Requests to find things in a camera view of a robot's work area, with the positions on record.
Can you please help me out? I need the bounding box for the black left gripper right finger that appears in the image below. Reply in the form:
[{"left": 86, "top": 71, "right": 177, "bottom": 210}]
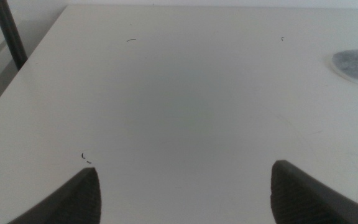
[{"left": 270, "top": 159, "right": 358, "bottom": 224}]

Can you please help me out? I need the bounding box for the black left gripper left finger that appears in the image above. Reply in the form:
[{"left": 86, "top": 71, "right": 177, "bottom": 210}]
[{"left": 7, "top": 167, "right": 103, "bottom": 224}]

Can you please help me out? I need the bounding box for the round grey felt cup mat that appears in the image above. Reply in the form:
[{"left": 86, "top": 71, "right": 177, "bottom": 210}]
[{"left": 329, "top": 49, "right": 358, "bottom": 88}]

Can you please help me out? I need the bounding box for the black metal pole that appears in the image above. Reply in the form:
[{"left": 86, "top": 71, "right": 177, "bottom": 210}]
[{"left": 0, "top": 0, "right": 29, "bottom": 71}]

